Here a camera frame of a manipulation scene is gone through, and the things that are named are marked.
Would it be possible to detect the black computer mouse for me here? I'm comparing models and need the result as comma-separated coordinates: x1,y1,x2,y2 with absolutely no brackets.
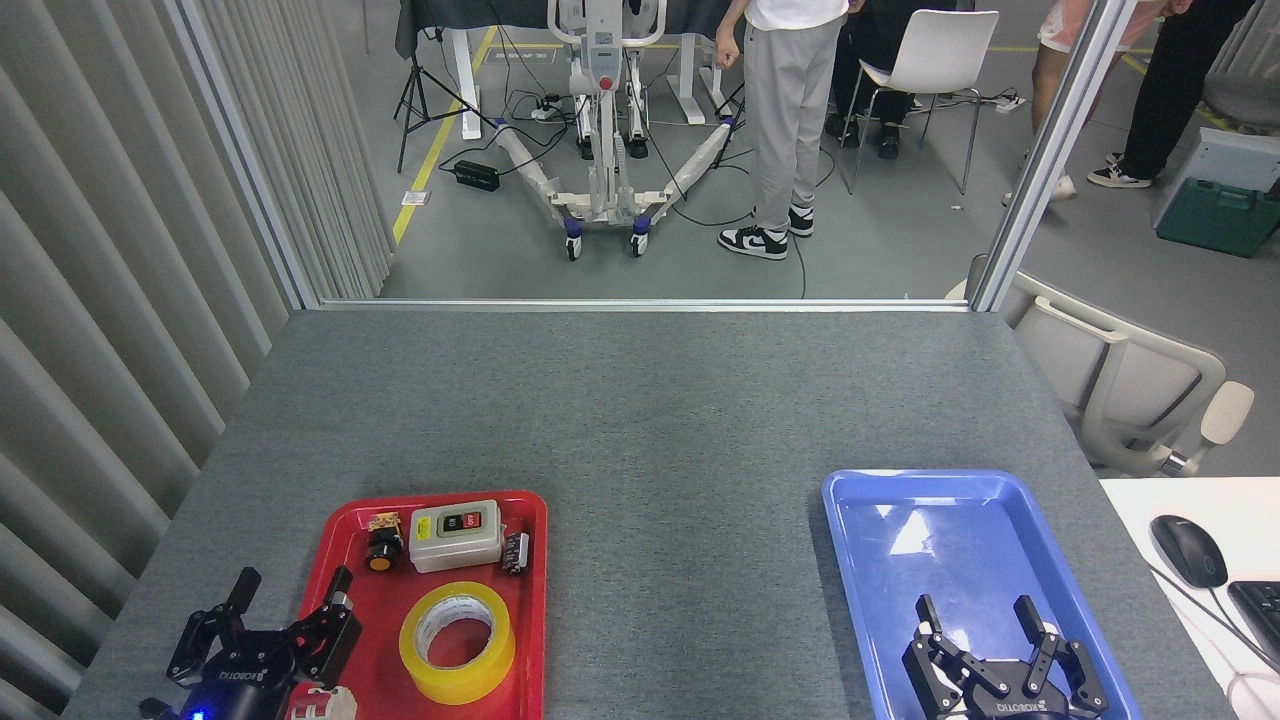
1150,515,1229,589

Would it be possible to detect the white stand on wheels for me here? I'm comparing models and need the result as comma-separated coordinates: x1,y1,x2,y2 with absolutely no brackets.
495,0,741,261

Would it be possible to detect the black mouse cable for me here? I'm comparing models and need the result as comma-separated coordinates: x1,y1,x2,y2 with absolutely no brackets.
1150,565,1280,673

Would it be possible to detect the yellow tape roll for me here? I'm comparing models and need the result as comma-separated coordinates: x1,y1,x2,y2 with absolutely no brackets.
399,581,517,706

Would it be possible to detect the green tool case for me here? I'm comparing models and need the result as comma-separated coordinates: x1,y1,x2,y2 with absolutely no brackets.
1157,178,1280,259

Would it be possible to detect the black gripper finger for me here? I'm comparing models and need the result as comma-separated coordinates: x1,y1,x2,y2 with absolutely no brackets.
902,595,986,717
1013,595,1109,717
167,567,263,691
285,566,363,685

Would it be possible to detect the white chair with metal legs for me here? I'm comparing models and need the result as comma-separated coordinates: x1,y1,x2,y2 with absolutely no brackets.
848,10,1001,196

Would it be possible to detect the red plastic tray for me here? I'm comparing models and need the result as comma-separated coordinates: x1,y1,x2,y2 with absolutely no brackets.
285,490,549,720

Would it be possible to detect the beige office chair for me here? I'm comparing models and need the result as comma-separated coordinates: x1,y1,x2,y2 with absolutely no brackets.
945,255,1256,479

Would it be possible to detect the grey push button switch box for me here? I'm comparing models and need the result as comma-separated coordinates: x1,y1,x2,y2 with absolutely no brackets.
408,499,504,574

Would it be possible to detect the grey flat case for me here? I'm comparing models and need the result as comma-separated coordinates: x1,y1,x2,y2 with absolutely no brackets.
1150,127,1280,226

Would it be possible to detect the black orange push button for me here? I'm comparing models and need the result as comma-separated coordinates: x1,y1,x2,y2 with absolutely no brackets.
364,513,406,574

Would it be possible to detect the silver metal rail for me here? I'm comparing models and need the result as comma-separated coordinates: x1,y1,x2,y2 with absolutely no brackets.
320,297,973,314

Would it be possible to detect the desk with black cloth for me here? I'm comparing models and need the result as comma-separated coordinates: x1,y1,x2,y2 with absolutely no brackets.
395,0,761,141

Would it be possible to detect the person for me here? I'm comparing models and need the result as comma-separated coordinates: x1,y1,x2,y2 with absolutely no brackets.
715,0,863,261
1087,0,1256,189
825,0,976,161
1003,0,1196,206

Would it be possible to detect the black keyboard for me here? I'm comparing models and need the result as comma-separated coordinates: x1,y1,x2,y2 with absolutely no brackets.
1227,580,1280,666

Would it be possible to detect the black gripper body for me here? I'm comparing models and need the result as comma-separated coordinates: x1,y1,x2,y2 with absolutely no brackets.
945,660,1061,720
190,648,302,720

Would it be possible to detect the white red block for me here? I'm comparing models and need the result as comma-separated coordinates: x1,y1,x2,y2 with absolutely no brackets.
288,686,358,720

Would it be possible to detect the blue plastic tray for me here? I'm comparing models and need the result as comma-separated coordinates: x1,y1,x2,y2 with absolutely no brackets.
821,469,1144,720

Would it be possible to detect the white cable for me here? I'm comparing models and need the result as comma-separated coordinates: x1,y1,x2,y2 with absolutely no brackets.
1228,668,1280,720

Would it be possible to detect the silver metal post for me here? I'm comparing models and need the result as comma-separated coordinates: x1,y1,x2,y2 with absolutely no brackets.
165,0,323,311
970,0,1141,313

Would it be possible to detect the black tripod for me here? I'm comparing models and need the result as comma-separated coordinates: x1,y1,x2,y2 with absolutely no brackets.
393,25,498,174

